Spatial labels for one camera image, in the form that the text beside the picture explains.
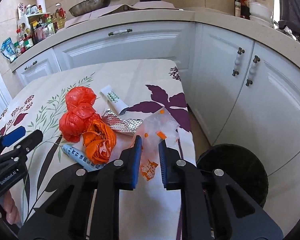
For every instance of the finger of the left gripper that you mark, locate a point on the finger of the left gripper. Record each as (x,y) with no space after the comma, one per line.
(10,138)
(23,147)

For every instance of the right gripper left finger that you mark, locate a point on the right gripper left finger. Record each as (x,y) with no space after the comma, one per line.
(86,206)

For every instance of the white stacked bowls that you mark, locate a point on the white stacked bowls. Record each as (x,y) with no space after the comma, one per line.
(261,14)

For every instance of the steel wok pan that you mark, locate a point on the steel wok pan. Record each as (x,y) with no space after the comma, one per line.
(88,6)

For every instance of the left cabinet door handle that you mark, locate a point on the left cabinet door handle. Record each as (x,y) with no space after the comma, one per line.
(237,62)

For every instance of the small drawer handle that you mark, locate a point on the small drawer handle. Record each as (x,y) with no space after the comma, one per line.
(31,65)

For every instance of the dark oil bottle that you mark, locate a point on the dark oil bottle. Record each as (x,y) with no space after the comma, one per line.
(237,8)

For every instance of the red plastic bag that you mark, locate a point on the red plastic bag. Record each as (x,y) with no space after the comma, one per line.
(80,113)

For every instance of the red seasoning package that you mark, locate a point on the red seasoning package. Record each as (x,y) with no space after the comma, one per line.
(245,12)

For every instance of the light blue tube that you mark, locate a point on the light blue tube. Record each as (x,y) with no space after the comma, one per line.
(80,157)

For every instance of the black trash bin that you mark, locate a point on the black trash bin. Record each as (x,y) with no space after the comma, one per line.
(242,165)

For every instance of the floral tablecloth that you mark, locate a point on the floral tablecloth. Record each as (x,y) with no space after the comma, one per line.
(147,212)

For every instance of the blue snack packet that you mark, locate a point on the blue snack packet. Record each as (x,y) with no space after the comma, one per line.
(8,51)

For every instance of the silver foil wrapper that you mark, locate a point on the silver foil wrapper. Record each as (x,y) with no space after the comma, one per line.
(119,125)

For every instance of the right cabinet door handle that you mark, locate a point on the right cabinet door handle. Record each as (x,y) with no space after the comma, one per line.
(252,71)

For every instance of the pink stove cover cloth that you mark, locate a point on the pink stove cover cloth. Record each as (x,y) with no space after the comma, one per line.
(115,9)

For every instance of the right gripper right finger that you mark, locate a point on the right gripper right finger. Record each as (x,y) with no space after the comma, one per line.
(213,205)

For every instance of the white green-print tube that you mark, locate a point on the white green-print tube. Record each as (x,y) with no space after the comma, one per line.
(119,105)

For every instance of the orange plastic bag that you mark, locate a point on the orange plastic bag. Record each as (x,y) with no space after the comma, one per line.
(99,140)

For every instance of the cabinet door handle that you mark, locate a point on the cabinet door handle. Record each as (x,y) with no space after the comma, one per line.
(237,62)
(252,71)

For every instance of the person's left hand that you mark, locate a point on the person's left hand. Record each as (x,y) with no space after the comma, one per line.
(8,205)

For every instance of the cooking oil bottle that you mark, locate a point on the cooking oil bottle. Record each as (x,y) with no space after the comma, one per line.
(60,16)

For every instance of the white condiment rack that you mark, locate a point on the white condiment rack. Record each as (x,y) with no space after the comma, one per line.
(36,26)

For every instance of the clear orange-print plastic bag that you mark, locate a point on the clear orange-print plastic bag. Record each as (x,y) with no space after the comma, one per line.
(158,127)

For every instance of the white paper towel roll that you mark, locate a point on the white paper towel roll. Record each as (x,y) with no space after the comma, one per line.
(42,4)

